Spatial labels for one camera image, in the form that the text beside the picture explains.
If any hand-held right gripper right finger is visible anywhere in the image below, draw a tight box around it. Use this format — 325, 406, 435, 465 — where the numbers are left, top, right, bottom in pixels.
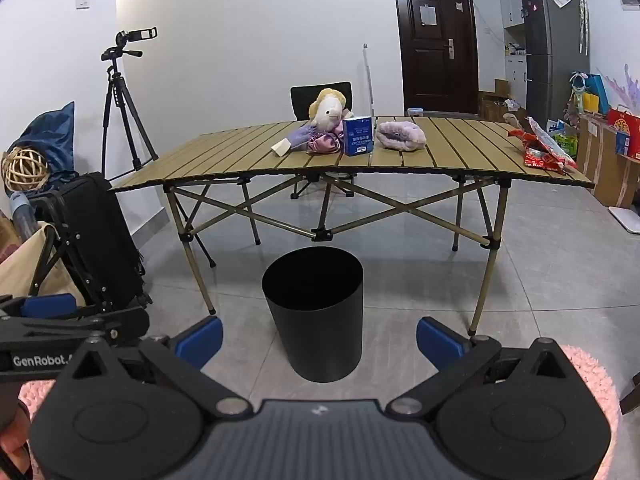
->
385, 316, 585, 418

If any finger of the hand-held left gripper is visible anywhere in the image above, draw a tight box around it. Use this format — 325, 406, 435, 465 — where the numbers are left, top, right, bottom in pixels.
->
0, 295, 78, 318
0, 307, 151, 346

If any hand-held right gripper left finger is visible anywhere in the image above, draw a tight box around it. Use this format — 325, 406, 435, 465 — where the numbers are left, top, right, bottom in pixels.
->
59, 316, 253, 418

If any black trash bin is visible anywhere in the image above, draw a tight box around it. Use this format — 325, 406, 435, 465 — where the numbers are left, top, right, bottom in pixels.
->
261, 247, 364, 383

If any white and yellow plush toy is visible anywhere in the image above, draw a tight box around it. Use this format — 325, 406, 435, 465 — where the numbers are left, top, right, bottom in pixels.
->
308, 88, 353, 131

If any person's left hand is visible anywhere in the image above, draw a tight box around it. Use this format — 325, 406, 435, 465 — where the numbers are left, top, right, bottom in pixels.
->
0, 402, 33, 476

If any beige folding cart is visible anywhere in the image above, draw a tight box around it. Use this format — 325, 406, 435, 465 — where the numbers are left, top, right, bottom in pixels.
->
0, 200, 101, 311

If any black suitcase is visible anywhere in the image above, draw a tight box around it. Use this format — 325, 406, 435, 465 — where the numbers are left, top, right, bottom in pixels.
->
37, 172, 153, 311

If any light blue roll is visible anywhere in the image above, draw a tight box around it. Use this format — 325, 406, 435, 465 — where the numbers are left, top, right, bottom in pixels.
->
10, 191, 38, 238

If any rattan ball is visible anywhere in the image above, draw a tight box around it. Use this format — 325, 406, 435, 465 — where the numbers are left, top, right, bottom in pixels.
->
1, 147, 48, 193

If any pink fleece clothing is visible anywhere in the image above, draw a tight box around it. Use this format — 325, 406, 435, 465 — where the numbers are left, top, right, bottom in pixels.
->
557, 344, 624, 461

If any dark blue bag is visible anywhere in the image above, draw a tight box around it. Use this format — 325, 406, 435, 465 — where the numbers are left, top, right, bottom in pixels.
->
10, 101, 76, 196

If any tan slatted folding table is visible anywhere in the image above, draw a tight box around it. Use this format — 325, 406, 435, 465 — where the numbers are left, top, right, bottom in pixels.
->
109, 116, 596, 337

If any purple fluffy slipper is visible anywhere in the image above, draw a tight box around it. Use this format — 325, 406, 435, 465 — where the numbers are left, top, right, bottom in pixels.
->
376, 119, 427, 152

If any red striped snack bag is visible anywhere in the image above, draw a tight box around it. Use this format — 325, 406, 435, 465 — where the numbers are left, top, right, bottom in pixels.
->
522, 116, 578, 176

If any blue tissue box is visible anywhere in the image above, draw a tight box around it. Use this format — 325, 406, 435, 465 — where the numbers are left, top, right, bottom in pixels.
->
342, 116, 376, 157

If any red snack packet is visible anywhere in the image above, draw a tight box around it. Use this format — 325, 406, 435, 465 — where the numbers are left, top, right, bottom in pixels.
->
507, 128, 541, 151

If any white bathroom scale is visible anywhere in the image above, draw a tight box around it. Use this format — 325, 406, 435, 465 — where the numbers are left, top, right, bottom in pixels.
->
608, 205, 640, 235

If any purple knit cloth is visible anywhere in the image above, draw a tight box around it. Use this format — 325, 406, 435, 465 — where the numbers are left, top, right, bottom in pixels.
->
284, 125, 316, 151

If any pink satin cloth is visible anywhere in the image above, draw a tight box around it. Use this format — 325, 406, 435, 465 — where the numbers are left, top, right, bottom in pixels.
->
306, 130, 346, 155

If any green bag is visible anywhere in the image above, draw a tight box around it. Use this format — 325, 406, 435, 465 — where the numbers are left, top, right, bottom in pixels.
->
550, 130, 578, 156

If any large cardboard box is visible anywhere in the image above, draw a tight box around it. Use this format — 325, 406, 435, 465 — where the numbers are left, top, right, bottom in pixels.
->
575, 110, 640, 208

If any stack of cardboard boxes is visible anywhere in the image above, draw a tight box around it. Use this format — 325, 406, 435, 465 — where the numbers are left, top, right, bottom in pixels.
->
479, 80, 521, 121

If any black folding chair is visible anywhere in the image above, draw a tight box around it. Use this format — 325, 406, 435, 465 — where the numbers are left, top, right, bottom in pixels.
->
290, 81, 356, 201

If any dark brown door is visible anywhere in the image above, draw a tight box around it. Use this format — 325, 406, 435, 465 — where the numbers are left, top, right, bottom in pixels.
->
392, 0, 481, 116

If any white base cabinet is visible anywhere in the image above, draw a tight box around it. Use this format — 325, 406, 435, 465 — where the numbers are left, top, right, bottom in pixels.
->
504, 55, 528, 101

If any red gift box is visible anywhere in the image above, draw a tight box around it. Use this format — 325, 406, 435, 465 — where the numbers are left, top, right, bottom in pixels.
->
606, 105, 640, 158

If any blue gift bag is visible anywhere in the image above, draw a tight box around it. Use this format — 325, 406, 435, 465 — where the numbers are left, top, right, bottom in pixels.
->
570, 72, 611, 116

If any grey refrigerator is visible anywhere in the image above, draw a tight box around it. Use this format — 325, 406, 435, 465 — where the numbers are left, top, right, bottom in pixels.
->
519, 0, 591, 131

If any white mop handle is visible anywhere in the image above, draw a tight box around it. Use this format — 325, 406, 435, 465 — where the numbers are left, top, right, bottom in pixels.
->
362, 43, 376, 118

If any black camcorder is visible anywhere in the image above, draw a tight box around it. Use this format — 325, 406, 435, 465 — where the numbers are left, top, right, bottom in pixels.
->
114, 26, 158, 48

